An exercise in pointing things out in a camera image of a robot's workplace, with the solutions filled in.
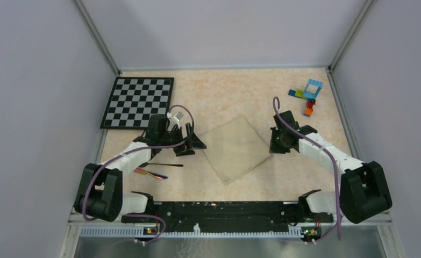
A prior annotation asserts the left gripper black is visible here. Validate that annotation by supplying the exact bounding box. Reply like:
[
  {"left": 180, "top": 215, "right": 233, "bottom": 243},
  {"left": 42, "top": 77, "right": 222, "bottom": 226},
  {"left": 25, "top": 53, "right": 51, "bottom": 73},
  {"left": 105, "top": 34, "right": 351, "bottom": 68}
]
[{"left": 159, "top": 123, "right": 206, "bottom": 156}]

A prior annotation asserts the beige cloth napkin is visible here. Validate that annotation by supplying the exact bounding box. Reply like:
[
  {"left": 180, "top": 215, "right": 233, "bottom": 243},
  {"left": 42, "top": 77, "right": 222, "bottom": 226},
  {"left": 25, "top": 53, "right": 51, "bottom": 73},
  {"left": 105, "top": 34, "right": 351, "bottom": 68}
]
[{"left": 200, "top": 116, "right": 270, "bottom": 185}]

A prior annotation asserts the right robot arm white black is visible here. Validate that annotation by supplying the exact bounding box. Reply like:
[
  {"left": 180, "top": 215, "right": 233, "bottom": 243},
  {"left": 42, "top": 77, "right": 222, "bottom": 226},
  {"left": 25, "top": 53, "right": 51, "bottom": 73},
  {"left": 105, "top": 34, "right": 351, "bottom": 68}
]
[{"left": 269, "top": 111, "right": 393, "bottom": 224}]

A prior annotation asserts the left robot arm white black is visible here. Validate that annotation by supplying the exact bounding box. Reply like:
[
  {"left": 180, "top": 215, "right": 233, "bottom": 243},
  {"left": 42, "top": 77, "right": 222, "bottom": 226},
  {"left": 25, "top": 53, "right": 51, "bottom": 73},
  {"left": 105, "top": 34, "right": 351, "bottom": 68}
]
[{"left": 74, "top": 113, "right": 207, "bottom": 222}]

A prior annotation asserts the colourful toy brick structure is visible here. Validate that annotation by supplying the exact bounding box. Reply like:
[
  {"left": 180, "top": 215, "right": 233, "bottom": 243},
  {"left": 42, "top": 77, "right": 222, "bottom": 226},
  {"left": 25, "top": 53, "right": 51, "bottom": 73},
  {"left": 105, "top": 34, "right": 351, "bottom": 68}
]
[{"left": 288, "top": 79, "right": 323, "bottom": 117}]

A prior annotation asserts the black spoon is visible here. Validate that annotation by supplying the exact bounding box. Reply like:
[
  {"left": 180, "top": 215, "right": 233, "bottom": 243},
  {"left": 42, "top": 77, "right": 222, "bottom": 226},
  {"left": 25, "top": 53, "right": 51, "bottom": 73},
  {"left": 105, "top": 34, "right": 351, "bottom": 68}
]
[{"left": 139, "top": 162, "right": 184, "bottom": 168}]

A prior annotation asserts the iridescent rainbow knife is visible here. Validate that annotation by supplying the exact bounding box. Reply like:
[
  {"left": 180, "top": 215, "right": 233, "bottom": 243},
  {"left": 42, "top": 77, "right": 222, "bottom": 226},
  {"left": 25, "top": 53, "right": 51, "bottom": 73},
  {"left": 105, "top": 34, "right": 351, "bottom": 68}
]
[{"left": 134, "top": 168, "right": 168, "bottom": 180}]

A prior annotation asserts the black white checkerboard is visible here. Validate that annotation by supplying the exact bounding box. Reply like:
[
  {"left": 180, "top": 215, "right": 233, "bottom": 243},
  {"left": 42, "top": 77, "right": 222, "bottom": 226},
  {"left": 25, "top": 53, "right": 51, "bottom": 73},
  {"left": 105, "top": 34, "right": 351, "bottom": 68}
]
[{"left": 100, "top": 76, "right": 175, "bottom": 130}]

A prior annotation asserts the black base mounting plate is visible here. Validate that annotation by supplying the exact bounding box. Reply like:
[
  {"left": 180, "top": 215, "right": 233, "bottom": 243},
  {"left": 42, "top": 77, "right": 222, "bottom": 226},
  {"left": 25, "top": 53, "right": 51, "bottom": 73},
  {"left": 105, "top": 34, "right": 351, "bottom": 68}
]
[{"left": 121, "top": 201, "right": 334, "bottom": 233}]

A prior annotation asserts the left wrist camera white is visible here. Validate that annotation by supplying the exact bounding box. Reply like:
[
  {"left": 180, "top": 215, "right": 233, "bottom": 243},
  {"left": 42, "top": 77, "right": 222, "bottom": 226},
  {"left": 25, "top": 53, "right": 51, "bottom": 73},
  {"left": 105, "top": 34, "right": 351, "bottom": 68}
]
[{"left": 166, "top": 112, "right": 184, "bottom": 127}]

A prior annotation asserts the white slotted cable duct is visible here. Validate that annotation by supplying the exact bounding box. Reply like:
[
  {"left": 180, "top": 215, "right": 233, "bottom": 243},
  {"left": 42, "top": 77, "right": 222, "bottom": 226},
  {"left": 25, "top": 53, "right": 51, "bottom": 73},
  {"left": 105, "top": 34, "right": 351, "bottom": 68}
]
[{"left": 80, "top": 226, "right": 303, "bottom": 239}]

